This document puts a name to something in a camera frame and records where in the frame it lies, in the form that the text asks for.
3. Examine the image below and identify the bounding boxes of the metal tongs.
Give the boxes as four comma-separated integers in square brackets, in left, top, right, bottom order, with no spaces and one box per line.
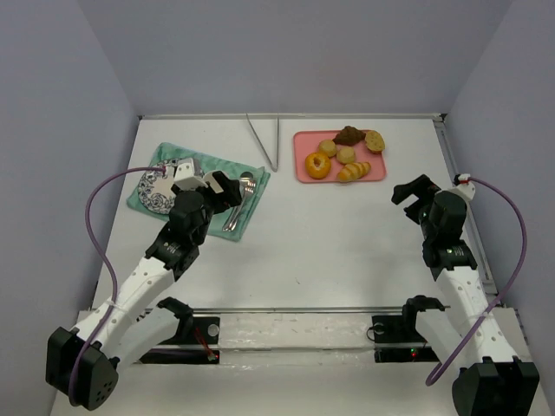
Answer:
[245,113,281,172]

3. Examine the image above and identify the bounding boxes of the orange bagel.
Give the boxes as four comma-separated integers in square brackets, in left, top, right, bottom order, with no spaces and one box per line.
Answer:
[304,152,331,180]

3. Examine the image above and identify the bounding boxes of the round muffin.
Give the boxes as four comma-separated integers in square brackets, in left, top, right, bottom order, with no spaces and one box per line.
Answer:
[336,146,356,165]
[318,140,337,158]

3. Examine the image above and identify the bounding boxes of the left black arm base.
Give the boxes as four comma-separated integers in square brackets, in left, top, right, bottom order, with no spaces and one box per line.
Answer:
[139,316,220,365]

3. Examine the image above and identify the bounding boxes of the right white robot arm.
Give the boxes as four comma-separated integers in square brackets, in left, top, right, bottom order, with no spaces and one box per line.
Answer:
[391,174,539,415]

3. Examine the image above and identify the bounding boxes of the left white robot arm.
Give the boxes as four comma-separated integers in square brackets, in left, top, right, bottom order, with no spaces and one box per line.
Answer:
[45,163,242,411]

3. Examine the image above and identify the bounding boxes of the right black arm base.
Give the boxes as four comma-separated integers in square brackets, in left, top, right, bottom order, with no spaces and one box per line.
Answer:
[366,315,439,364]

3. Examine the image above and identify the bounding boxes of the seeded bread slice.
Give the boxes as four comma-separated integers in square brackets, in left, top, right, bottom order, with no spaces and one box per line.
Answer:
[365,130,385,154]

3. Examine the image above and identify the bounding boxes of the brown chocolate bread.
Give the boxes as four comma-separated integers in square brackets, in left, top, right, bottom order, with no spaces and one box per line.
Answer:
[333,126,366,146]

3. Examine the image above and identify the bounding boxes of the metal fork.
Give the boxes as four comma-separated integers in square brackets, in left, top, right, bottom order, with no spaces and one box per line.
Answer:
[222,179,256,232]

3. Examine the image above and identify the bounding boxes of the metal spoon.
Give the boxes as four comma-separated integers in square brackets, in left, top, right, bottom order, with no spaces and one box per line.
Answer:
[222,171,256,228]

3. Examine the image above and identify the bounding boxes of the striped croissant roll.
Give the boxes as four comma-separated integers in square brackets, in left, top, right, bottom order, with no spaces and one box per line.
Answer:
[336,162,371,183]

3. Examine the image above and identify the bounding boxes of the blue floral plate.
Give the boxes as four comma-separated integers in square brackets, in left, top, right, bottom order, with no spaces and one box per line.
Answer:
[137,159,179,215]

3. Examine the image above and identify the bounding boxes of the green cloth placemat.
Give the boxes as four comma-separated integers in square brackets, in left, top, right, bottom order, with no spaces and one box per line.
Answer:
[126,141,271,243]

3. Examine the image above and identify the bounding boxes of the pink tray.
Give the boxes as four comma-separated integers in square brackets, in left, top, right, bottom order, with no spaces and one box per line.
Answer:
[292,129,388,185]

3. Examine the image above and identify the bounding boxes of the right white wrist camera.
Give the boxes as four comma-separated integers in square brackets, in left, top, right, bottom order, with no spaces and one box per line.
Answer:
[450,173,475,203]

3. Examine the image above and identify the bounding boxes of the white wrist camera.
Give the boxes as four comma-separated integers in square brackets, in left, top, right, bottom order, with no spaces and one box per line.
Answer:
[173,158,206,191]
[450,173,475,203]

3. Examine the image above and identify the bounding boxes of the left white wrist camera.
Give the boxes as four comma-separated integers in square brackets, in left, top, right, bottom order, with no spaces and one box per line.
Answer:
[173,158,206,191]

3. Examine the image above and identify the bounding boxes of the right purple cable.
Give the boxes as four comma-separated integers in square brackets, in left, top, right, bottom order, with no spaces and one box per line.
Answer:
[424,176,528,387]

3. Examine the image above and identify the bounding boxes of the purple cable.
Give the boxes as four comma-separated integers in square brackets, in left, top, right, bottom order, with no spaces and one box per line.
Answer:
[424,176,528,387]
[68,166,167,404]

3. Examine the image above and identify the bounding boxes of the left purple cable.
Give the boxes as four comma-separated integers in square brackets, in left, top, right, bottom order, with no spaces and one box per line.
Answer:
[68,166,167,404]

